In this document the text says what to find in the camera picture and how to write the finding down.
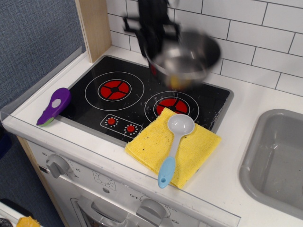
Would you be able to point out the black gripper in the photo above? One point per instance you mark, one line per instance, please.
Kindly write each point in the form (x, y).
(155, 26)

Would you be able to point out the stainless steel pot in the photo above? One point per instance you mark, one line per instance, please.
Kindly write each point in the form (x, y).
(184, 63)

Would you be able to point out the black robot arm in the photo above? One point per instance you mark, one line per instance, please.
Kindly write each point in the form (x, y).
(135, 24)

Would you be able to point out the yellow cloth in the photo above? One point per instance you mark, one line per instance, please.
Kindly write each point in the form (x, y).
(152, 146)

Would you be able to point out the black toy stove top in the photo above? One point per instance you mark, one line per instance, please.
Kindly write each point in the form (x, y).
(116, 99)

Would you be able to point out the purple toy eggplant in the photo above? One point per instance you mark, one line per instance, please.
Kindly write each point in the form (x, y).
(60, 99)

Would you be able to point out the grey left oven knob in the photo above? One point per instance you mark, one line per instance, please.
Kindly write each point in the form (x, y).
(57, 165)

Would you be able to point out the grey oven knob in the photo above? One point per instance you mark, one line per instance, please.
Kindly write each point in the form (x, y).
(57, 165)
(152, 212)

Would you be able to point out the white toy oven front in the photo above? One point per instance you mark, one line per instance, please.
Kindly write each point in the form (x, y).
(86, 198)

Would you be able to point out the grey right oven knob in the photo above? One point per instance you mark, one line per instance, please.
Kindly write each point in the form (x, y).
(152, 212)

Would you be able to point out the grey sink basin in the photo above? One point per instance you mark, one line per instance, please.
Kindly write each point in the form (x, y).
(272, 168)

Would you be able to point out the yellow object at corner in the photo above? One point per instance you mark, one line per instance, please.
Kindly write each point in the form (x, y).
(27, 222)

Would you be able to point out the wooden side post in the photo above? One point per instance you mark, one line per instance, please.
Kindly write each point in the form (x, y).
(95, 27)

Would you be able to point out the grey ladle with blue handle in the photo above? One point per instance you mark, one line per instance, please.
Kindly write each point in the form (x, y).
(180, 125)

